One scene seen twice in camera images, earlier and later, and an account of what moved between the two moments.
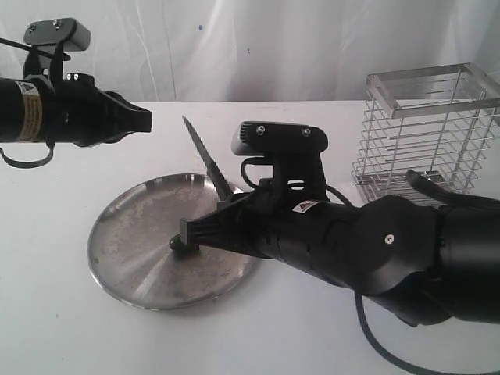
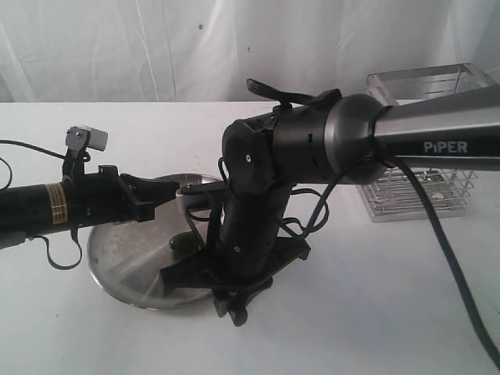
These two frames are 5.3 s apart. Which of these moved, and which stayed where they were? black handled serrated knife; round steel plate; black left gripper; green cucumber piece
Moved: black left gripper; black handled serrated knife
Stayed: green cucumber piece; round steel plate
